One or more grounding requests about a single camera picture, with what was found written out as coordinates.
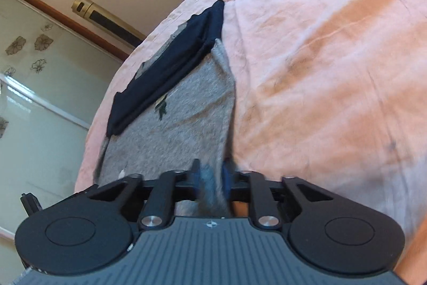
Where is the grey sweater with navy sleeves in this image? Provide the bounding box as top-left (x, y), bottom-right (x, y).
top-left (97, 0), bottom-right (238, 219)

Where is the flower print glass sliding door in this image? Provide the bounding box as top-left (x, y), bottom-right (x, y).
top-left (0, 0), bottom-right (124, 272)

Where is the brown wooden door frame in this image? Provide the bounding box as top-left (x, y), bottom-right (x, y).
top-left (0, 0), bottom-right (131, 60)

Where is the pink bed sheet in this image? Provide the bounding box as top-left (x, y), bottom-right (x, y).
top-left (74, 0), bottom-right (427, 285)

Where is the gold tower air conditioner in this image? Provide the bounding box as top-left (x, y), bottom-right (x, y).
top-left (71, 0), bottom-right (146, 48)

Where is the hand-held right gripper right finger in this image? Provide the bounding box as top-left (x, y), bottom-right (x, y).
top-left (222, 160), bottom-right (334, 230)

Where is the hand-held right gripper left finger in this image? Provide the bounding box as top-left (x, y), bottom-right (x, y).
top-left (87, 159), bottom-right (202, 229)

